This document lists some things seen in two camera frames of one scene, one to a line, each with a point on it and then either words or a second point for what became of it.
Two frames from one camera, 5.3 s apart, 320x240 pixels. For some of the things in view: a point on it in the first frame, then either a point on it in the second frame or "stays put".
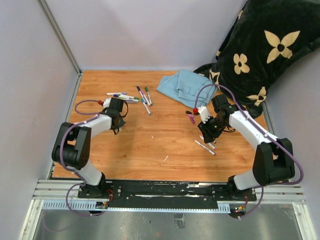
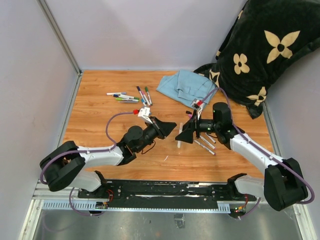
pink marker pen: (209, 143) stays put
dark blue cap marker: (138, 87) stays put
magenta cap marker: (205, 147) stays put
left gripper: (121, 124) -> (163, 129)
